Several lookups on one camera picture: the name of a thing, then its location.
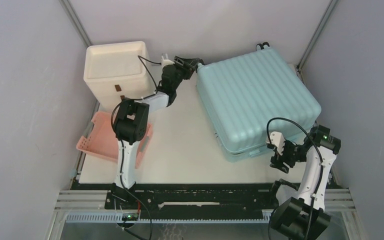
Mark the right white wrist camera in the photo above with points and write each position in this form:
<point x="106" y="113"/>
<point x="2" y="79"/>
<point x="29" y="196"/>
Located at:
<point x="278" y="139"/>

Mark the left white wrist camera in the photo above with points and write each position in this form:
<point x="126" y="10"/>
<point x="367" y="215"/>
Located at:
<point x="165" y="61"/>

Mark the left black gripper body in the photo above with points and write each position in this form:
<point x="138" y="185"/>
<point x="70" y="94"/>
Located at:
<point x="179" y="71"/>

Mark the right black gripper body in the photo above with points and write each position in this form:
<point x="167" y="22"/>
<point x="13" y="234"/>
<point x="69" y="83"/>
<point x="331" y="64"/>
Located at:
<point x="292" y="153"/>

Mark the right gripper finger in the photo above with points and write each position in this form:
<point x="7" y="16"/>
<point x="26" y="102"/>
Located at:
<point x="279" y="165"/>
<point x="273" y="147"/>

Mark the black mounting rail base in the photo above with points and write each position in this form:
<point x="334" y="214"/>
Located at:
<point x="181" y="201"/>

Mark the white slotted cable duct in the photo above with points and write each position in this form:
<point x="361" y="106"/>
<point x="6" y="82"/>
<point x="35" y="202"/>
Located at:
<point x="108" y="217"/>

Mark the light blue ribbed suitcase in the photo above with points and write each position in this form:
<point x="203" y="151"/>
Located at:
<point x="248" y="95"/>

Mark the white three-drawer storage cabinet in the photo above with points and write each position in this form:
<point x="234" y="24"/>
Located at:
<point x="114" y="71"/>

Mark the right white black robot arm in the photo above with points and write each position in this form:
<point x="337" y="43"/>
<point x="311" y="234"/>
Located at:
<point x="300" y="214"/>

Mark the pink perforated plastic basket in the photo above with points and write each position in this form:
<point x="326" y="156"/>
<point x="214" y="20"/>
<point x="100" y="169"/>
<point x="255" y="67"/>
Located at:
<point x="101" y="142"/>

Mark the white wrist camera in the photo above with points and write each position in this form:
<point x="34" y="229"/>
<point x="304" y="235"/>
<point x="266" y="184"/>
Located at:
<point x="165" y="61"/>
<point x="278" y="139"/>

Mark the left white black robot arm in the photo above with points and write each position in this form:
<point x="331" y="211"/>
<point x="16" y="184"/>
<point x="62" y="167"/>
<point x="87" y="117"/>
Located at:
<point x="129" y="119"/>

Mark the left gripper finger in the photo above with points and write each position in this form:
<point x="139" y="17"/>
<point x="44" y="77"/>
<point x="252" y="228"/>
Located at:
<point x="188" y="70"/>
<point x="188" y="62"/>

